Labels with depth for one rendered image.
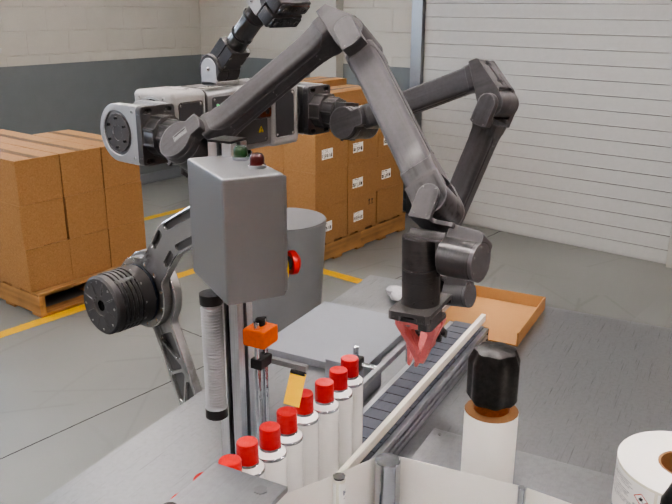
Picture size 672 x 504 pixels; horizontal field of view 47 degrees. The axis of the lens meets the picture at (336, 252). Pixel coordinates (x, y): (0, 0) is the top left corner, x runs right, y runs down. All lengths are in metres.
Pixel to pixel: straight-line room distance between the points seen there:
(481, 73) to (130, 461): 1.07
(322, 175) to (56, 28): 3.05
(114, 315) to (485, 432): 1.26
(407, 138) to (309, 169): 3.84
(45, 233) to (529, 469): 3.56
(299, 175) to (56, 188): 1.53
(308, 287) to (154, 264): 1.84
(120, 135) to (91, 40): 5.73
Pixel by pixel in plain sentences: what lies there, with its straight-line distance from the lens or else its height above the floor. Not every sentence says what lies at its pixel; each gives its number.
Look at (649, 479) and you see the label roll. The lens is 1.29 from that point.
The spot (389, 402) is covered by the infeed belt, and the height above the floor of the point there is 0.88.
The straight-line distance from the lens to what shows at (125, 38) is 7.58.
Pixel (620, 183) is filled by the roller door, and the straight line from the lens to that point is 5.70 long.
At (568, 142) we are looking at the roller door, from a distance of 5.79.
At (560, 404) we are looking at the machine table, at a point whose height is 0.83.
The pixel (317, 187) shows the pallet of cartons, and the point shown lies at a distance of 5.05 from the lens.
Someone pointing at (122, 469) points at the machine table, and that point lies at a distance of 1.63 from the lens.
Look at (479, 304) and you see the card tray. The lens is 2.38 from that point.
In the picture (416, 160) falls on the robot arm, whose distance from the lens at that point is 1.17.
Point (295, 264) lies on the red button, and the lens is 1.17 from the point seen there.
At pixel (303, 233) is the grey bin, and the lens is 3.88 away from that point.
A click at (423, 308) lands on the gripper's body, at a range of 1.13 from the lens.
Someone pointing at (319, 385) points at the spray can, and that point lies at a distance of 1.33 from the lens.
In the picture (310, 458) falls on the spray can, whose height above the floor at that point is 0.97.
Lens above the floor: 1.71
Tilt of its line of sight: 18 degrees down
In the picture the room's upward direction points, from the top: straight up
